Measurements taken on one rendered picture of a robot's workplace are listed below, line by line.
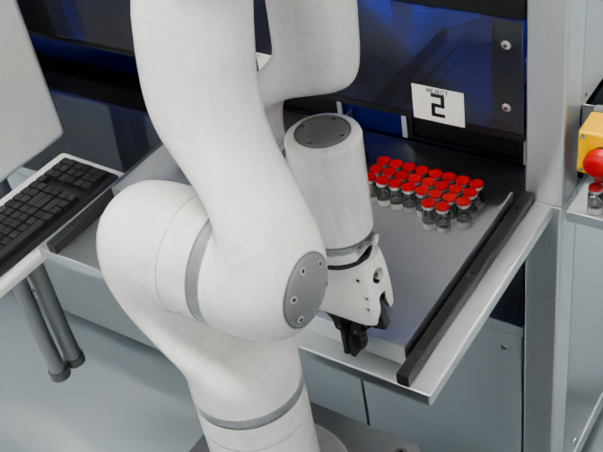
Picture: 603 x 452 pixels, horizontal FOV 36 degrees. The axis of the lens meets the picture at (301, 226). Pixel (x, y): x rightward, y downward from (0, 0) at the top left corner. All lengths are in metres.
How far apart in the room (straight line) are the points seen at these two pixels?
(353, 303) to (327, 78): 0.31
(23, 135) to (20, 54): 0.16
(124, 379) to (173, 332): 1.61
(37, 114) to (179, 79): 1.16
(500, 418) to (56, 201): 0.92
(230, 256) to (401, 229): 0.65
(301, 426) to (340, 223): 0.22
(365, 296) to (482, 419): 0.83
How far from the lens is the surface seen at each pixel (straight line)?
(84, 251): 1.52
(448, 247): 1.38
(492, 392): 1.81
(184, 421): 2.40
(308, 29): 0.90
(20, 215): 1.74
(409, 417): 2.01
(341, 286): 1.10
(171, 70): 0.76
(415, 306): 1.29
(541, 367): 1.70
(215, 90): 0.76
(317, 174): 0.98
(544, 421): 1.81
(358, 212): 1.03
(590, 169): 1.34
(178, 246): 0.84
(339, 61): 0.93
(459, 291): 1.28
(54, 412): 2.54
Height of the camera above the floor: 1.79
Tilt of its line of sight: 39 degrees down
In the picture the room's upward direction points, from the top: 11 degrees counter-clockwise
